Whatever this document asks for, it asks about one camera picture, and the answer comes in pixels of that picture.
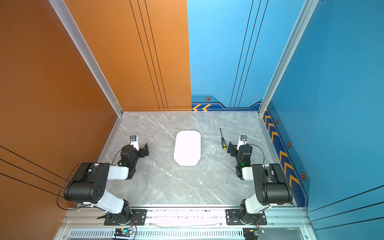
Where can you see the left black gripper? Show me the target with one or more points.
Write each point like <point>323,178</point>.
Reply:
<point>143,154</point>

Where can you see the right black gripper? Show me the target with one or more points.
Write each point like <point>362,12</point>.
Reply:
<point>233,148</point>

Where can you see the yellow black screwdriver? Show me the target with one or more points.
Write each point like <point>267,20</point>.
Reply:
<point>224,145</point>

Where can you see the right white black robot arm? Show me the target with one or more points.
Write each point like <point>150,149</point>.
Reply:
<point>270,183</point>

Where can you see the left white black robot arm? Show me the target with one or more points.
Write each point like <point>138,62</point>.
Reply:
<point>88,185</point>

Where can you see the white plastic bin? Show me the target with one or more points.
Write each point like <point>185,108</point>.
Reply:
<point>187,150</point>

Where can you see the left green circuit board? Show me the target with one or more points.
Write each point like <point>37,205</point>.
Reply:
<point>124,234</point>

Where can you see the green circuit board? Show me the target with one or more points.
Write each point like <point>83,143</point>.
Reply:
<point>252,233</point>
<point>124,234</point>

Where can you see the right green circuit board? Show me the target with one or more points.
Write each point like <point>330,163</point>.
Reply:
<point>252,233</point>

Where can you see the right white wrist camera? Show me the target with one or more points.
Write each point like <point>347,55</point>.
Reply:
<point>242,141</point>

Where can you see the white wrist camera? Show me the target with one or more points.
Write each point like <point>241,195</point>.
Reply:
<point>134,142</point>
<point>242,141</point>

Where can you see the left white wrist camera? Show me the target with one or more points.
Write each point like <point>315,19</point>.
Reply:
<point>134,142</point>

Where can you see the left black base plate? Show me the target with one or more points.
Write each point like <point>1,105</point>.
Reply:
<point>138,218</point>

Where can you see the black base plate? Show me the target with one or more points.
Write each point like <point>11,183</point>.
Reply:
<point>138,218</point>
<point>234,217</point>

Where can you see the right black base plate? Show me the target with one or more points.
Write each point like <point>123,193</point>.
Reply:
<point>234,217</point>

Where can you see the aluminium front rail frame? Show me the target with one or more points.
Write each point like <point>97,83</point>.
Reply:
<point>188,223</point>

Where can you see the left aluminium corner post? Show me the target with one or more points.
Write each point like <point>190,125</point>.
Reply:
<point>75,34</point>

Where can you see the aluminium corner post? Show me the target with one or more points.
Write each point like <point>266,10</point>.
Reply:
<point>292,43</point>
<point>75,34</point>

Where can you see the right aluminium corner post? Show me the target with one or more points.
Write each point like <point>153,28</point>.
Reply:
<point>292,43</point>

